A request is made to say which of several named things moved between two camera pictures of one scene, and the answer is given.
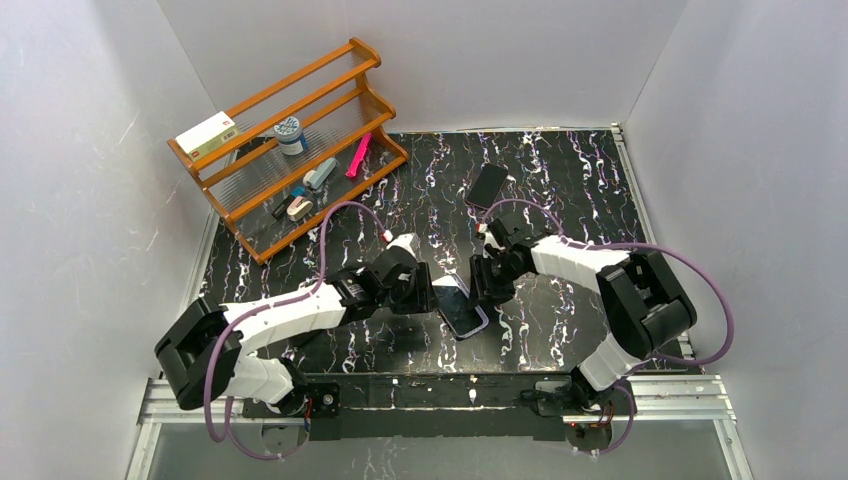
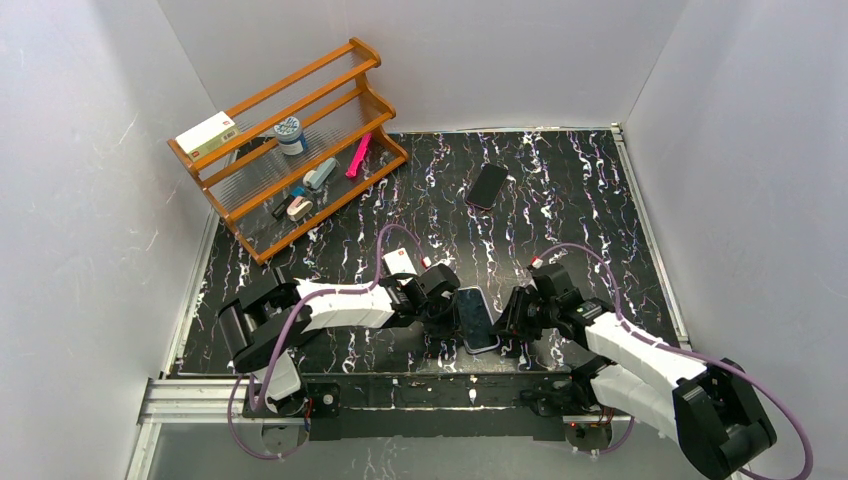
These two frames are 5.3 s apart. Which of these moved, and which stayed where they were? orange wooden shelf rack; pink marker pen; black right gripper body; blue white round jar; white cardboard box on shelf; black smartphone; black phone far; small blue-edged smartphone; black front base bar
Moved: black right gripper body; black smartphone; small blue-edged smartphone
Stayed: black phone far; orange wooden shelf rack; black front base bar; pink marker pen; blue white round jar; white cardboard box on shelf
